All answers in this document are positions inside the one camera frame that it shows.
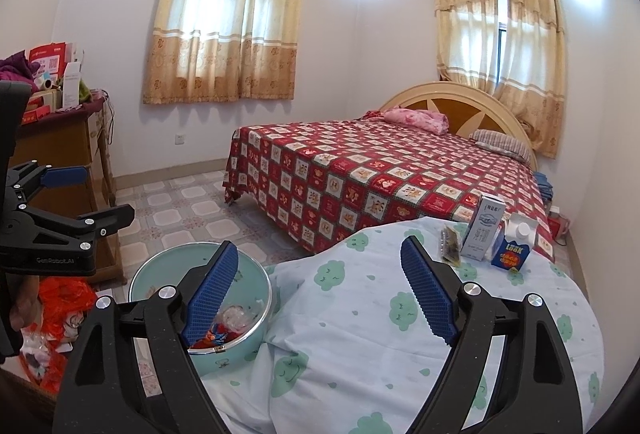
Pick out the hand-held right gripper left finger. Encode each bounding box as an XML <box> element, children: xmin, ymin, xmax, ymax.
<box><xmin>52</xmin><ymin>241</ymin><xmax>240</xmax><ymax>434</ymax></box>

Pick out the purple crumpled cloth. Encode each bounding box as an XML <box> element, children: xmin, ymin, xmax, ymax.
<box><xmin>0</xmin><ymin>52</ymin><xmax>33</xmax><ymax>88</ymax></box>

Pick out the pink floral pillow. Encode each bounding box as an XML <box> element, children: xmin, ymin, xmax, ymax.
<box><xmin>382</xmin><ymin>108</ymin><xmax>450</xmax><ymax>135</ymax></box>

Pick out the red printed cardboard box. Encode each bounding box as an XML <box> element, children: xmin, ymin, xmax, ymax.
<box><xmin>27</xmin><ymin>43</ymin><xmax>83</xmax><ymax>78</ymax></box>

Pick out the dark snack packet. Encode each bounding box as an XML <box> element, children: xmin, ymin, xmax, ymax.
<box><xmin>440</xmin><ymin>225</ymin><xmax>463</xmax><ymax>267</ymax></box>

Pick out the wide beige curtain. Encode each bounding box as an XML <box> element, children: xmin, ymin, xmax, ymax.
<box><xmin>142</xmin><ymin>0</ymin><xmax>308</xmax><ymax>105</ymax></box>

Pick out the narrow beige curtain panel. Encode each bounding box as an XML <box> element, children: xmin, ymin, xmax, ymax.
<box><xmin>433</xmin><ymin>0</ymin><xmax>503</xmax><ymax>95</ymax></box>

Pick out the tall white carton box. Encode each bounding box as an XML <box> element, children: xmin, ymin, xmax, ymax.
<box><xmin>460</xmin><ymin>195</ymin><xmax>506</xmax><ymax>262</ymax></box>

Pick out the pink clear plastic wrapper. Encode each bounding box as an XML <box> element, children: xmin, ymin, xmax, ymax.
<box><xmin>220</xmin><ymin>301</ymin><xmax>266</xmax><ymax>332</ymax></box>

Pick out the cloud print tablecloth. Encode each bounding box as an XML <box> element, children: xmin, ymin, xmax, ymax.
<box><xmin>200</xmin><ymin>214</ymin><xmax>603</xmax><ymax>434</ymax></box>

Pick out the wooden cabinet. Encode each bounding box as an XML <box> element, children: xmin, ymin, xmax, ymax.
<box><xmin>10</xmin><ymin>102</ymin><xmax>121</xmax><ymax>285</ymax></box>

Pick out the cream wooden headboard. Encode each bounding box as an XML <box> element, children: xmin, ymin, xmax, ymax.
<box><xmin>379</xmin><ymin>82</ymin><xmax>541</xmax><ymax>170</ymax></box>

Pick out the blue white drink carton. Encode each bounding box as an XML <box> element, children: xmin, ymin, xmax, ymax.
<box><xmin>491</xmin><ymin>217</ymin><xmax>538</xmax><ymax>272</ymax></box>

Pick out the maroon cabinet cloth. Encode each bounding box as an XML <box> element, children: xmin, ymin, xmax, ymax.
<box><xmin>50</xmin><ymin>97</ymin><xmax>108</xmax><ymax>120</ymax></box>

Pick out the bed with red checked bedspread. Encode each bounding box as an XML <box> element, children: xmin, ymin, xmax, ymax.
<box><xmin>223</xmin><ymin>119</ymin><xmax>557</xmax><ymax>262</ymax></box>

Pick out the person's left forearm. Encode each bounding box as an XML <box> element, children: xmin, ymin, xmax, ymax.
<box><xmin>7</xmin><ymin>277</ymin><xmax>41</xmax><ymax>332</ymax></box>

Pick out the striped pillow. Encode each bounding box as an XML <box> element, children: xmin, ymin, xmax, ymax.
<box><xmin>469</xmin><ymin>129</ymin><xmax>533</xmax><ymax>162</ymax></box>

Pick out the brown woven seat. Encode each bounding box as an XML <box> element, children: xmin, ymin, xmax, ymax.
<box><xmin>0</xmin><ymin>356</ymin><xmax>58</xmax><ymax>420</ymax></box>

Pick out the beige open box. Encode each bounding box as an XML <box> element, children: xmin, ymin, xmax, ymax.
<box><xmin>30</xmin><ymin>88</ymin><xmax>63</xmax><ymax>111</ymax></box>

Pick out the dark hanging cable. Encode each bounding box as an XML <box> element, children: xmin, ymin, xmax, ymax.
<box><xmin>97</xmin><ymin>89</ymin><xmax>117</xmax><ymax>145</ymax></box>

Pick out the long beige curtain panel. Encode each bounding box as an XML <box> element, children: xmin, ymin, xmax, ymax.
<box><xmin>492</xmin><ymin>0</ymin><xmax>568</xmax><ymax>159</ymax></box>

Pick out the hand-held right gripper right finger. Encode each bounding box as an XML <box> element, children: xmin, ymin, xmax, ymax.
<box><xmin>400</xmin><ymin>235</ymin><xmax>583</xmax><ymax>434</ymax></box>

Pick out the mint green metal bin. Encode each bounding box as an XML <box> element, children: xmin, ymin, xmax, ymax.
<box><xmin>129</xmin><ymin>241</ymin><xmax>273</xmax><ymax>377</ymax></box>

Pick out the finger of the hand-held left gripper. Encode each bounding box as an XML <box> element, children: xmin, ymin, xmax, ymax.
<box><xmin>15</xmin><ymin>203</ymin><xmax>136</xmax><ymax>255</ymax></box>
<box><xmin>5</xmin><ymin>158</ymin><xmax>89</xmax><ymax>215</ymax></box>

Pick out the white upright box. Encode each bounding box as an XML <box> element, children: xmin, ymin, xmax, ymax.
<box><xmin>61</xmin><ymin>61</ymin><xmax>82</xmax><ymax>110</ymax></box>

